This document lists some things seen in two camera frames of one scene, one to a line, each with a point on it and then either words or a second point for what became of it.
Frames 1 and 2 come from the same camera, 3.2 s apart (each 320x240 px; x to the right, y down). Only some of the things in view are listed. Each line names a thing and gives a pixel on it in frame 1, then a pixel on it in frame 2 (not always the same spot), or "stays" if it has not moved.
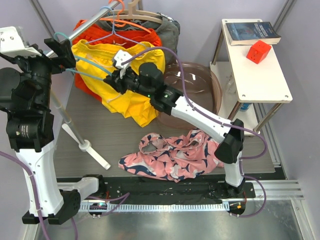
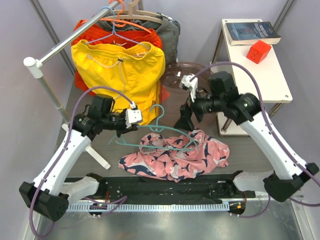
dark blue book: [247, 33] stays
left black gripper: [66, 59] → [124, 129]
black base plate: [146, 189] stays
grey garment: [168, 31] stays
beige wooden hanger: [132, 14] stays
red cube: [257, 51] stays
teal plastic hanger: [80, 73] → [126, 143]
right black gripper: [115, 81] → [184, 121]
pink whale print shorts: [174, 159] stays
